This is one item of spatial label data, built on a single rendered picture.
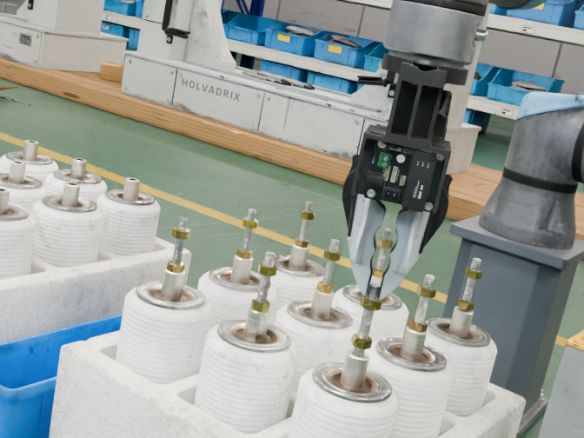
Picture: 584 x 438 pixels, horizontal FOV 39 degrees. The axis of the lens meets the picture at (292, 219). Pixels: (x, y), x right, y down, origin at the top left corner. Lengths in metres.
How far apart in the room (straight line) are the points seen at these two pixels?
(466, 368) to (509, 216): 0.41
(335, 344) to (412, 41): 0.37
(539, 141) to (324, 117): 1.90
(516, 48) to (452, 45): 8.86
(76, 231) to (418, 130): 0.62
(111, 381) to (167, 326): 0.08
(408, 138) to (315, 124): 2.51
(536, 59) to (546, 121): 8.16
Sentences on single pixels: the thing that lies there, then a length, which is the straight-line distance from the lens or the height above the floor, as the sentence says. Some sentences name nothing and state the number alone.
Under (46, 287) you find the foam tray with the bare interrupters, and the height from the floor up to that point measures 0.17.
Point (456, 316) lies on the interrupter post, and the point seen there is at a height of 0.27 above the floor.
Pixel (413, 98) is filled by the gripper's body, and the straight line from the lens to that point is 0.69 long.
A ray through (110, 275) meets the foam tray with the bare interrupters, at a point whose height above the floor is 0.17.
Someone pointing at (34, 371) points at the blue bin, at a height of 0.07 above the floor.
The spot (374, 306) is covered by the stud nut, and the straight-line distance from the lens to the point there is 0.76.
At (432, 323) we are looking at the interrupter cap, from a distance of 1.00.
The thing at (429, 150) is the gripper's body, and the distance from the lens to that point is 0.67.
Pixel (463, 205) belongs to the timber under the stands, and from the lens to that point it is 2.84.
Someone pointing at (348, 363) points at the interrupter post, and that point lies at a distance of 0.78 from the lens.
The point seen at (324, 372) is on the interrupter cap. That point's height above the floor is 0.25.
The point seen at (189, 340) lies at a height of 0.22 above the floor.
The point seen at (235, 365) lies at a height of 0.24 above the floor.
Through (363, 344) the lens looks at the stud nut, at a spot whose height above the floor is 0.29.
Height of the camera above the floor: 0.57
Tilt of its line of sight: 14 degrees down
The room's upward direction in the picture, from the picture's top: 11 degrees clockwise
